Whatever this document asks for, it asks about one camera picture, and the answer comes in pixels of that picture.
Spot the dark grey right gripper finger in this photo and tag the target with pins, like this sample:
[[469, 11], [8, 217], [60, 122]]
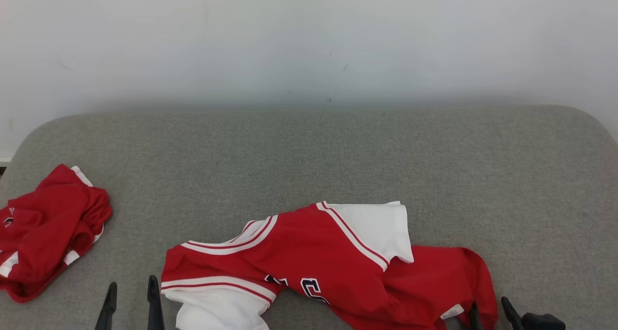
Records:
[[475, 320], [514, 318]]

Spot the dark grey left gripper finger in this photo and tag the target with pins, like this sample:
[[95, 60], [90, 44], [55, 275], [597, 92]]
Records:
[[154, 306], [107, 310]]

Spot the red white basketball shorts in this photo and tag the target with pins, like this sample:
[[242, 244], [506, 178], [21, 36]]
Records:
[[43, 233]]

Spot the red white basketball jersey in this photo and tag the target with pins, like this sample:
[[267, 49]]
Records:
[[314, 252]]

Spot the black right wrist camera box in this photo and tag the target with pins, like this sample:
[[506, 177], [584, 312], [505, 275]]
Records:
[[543, 322]]

